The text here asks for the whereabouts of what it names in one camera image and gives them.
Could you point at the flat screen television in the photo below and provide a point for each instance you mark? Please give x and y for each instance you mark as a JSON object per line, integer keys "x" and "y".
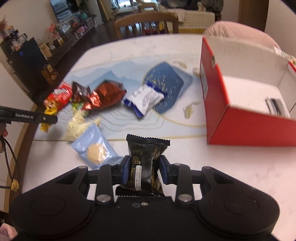
{"x": 61, "y": 9}

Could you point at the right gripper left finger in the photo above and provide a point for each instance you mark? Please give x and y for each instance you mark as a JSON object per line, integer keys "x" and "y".
{"x": 108, "y": 176}

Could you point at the red cardboard box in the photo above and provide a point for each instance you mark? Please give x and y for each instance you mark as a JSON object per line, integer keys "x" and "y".
{"x": 236, "y": 78}

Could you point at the wooden door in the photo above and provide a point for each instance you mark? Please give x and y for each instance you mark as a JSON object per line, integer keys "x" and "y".
{"x": 253, "y": 13}

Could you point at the white paper packet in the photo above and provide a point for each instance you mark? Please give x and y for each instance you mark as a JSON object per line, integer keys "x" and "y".
{"x": 290, "y": 58}

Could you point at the red crispy snack bag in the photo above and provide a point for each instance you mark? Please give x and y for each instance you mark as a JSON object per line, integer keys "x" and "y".
{"x": 59, "y": 97}

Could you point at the silver foil snack pack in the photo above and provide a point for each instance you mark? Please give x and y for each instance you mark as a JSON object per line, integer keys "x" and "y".
{"x": 277, "y": 107}

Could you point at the dark tv cabinet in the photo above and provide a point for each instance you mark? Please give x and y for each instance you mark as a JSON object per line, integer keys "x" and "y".
{"x": 35, "y": 71}

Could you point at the sofa with cream cover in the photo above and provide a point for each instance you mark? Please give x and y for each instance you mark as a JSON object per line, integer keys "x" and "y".
{"x": 194, "y": 16}

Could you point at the dark brown snack packet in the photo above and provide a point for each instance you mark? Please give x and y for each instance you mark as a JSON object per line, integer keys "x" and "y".
{"x": 80, "y": 93}

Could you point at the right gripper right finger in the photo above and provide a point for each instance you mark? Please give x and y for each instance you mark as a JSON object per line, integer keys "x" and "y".
{"x": 180, "y": 176}

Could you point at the copper red foil packet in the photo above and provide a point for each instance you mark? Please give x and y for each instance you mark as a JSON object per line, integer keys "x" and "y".
{"x": 106, "y": 95}

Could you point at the cream yellow snack packet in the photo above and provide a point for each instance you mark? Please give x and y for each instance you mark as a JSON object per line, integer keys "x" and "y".
{"x": 77, "y": 126}

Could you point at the wooden dining chair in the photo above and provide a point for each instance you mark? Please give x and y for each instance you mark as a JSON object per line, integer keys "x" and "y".
{"x": 146, "y": 24}

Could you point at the black snack packet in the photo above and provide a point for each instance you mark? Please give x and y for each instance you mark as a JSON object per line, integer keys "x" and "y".
{"x": 143, "y": 177}

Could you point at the blue white snack packet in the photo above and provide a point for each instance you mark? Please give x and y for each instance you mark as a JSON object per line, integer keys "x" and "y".
{"x": 144, "y": 99}

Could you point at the light blue cookie packet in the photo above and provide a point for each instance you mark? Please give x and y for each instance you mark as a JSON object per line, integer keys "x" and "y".
{"x": 93, "y": 147}

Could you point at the pink covered chair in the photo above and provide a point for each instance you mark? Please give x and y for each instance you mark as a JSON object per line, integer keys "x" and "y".
{"x": 241, "y": 32}

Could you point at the yellow jelly sachet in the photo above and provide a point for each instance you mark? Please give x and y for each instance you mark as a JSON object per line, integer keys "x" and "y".
{"x": 49, "y": 118}

